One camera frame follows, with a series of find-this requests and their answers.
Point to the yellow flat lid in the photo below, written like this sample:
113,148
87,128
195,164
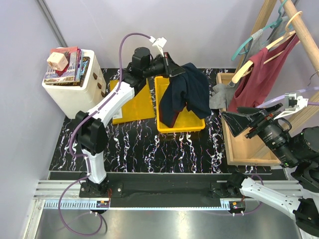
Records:
138,108

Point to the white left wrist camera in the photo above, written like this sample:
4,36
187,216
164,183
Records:
159,43

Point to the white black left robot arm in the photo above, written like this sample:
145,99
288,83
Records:
90,132

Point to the teal plastic hanger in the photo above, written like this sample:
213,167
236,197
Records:
254,43

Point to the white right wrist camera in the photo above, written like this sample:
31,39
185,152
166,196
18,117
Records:
293,103

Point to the maroon tank top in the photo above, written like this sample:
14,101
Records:
255,87

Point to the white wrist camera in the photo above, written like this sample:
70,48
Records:
159,43
293,103

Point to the navy blue tank top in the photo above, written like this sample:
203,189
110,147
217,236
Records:
189,90

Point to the cream drawer cabinet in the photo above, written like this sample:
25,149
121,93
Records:
72,99

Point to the yellow plastic bin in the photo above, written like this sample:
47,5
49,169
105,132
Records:
186,121

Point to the lavender plastic hanger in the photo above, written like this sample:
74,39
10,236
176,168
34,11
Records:
309,87

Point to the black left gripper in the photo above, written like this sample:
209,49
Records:
174,68

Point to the stack of books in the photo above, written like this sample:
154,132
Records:
73,74

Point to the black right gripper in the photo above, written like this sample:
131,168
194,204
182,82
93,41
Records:
236,122

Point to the wooden clothes rack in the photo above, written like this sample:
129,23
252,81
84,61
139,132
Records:
243,151

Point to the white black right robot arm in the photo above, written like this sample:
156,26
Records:
299,152

